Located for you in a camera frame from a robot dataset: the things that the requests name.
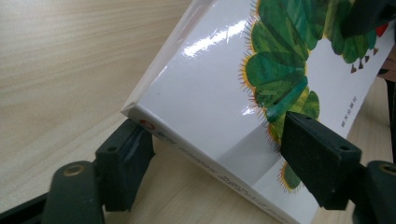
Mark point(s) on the white book with green caterpillar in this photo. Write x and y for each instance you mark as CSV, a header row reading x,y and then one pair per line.
x,y
202,93

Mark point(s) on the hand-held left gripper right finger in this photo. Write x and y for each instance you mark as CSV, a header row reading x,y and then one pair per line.
x,y
320,158

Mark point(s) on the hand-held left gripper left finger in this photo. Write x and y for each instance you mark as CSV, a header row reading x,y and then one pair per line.
x,y
123,168

